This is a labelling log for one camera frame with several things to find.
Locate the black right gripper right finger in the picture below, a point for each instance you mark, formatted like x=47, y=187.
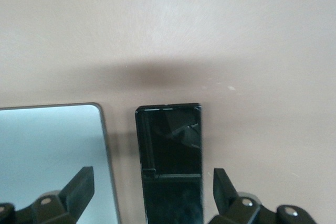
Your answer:
x=241, y=211

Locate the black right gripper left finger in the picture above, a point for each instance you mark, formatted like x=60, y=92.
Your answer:
x=65, y=203

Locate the black smartphone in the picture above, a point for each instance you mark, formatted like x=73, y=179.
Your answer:
x=170, y=155

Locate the silver laptop with apple logo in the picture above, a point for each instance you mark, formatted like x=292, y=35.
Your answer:
x=47, y=142

